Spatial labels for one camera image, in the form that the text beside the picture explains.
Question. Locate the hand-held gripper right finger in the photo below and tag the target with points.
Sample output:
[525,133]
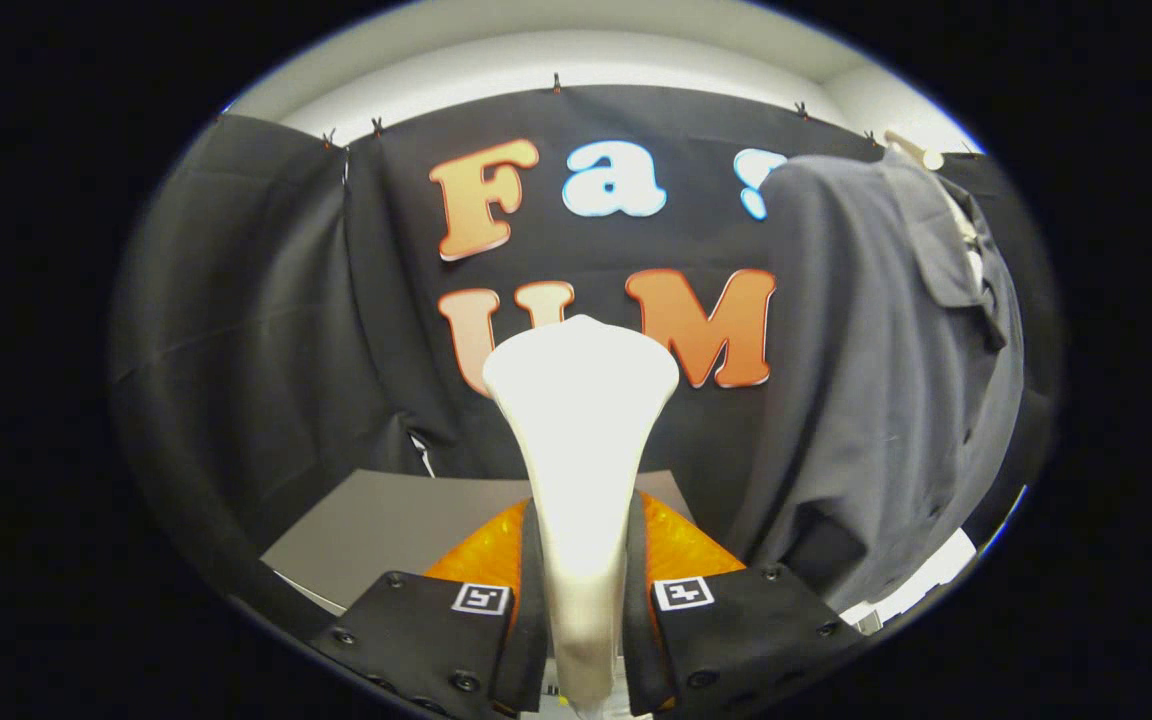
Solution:
[639,630]

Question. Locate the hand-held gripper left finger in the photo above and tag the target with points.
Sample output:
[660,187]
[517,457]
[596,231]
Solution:
[533,620]

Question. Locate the grey button-up shirt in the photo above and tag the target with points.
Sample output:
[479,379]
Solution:
[866,380]

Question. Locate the grey drawer cabinet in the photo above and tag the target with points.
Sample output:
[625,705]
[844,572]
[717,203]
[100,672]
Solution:
[386,520]

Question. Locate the white mannequin torso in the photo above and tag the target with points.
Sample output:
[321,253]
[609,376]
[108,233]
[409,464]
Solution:
[921,580]

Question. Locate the black backdrop cloth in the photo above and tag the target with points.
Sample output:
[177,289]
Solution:
[266,300]

